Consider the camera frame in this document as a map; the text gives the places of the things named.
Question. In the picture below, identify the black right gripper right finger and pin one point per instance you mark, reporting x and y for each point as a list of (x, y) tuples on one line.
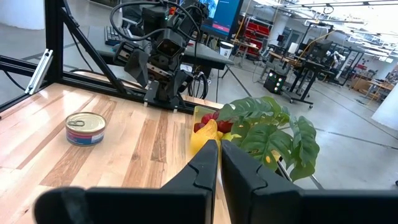
[(280, 205)]

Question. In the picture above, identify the tin can with gold lid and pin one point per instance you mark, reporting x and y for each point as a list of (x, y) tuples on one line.
[(85, 129)]

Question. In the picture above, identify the small red toy fruit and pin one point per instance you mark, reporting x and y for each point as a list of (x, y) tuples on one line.
[(199, 127)]

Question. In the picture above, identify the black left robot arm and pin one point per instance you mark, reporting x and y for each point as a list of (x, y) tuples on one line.
[(164, 93)]

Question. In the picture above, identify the green toy apple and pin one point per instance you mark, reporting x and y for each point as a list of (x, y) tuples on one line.
[(231, 137)]

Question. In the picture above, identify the computer monitor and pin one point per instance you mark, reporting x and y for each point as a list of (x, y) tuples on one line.
[(224, 15)]

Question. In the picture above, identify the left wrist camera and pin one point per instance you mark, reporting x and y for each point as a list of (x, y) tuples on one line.
[(170, 45)]

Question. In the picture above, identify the silver aluminium bar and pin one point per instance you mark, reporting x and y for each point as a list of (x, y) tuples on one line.
[(38, 71)]

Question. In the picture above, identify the red bell pepper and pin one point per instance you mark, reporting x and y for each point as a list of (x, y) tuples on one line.
[(210, 118)]

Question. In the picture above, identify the black computer tower with lights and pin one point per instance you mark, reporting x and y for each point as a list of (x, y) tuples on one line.
[(274, 81)]

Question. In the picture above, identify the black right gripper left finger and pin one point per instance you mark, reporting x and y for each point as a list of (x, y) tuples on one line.
[(155, 205)]

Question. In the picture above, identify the red toy apple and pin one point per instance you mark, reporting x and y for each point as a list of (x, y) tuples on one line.
[(224, 126)]

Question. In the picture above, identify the white paper cup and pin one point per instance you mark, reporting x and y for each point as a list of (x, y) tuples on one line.
[(226, 49)]

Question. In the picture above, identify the black standing desk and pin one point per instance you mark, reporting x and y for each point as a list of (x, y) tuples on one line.
[(311, 62)]

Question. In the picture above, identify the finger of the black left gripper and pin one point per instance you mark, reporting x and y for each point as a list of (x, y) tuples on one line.
[(135, 62), (182, 82)]

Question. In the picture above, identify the round yellow orange toy fruit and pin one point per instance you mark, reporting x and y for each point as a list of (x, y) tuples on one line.
[(205, 137)]

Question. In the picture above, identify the black keyboard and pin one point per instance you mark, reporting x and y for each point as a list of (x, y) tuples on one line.
[(115, 35)]

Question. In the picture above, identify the black aluminium table frame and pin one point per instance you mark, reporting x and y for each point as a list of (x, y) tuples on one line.
[(54, 40)]

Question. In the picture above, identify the translucent yellow plastic bin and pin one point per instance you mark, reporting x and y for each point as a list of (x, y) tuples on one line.
[(197, 113)]

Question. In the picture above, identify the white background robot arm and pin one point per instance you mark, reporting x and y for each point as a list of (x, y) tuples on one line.
[(335, 58)]

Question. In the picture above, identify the artificial green monstera plant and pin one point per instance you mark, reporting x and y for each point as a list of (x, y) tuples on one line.
[(264, 140)]

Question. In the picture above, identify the red storage shelves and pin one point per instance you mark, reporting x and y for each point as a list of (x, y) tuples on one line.
[(256, 34)]

